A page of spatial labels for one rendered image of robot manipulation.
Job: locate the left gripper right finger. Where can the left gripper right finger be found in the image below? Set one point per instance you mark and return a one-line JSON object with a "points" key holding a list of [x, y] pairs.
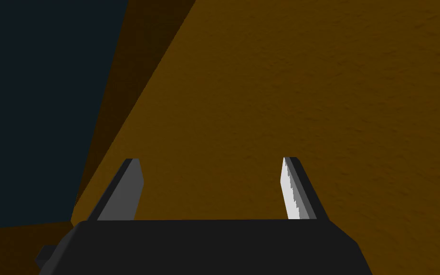
{"points": [[299, 194]]}

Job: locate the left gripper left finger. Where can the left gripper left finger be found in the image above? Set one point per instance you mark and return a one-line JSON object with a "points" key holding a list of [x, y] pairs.
{"points": [[122, 194]]}

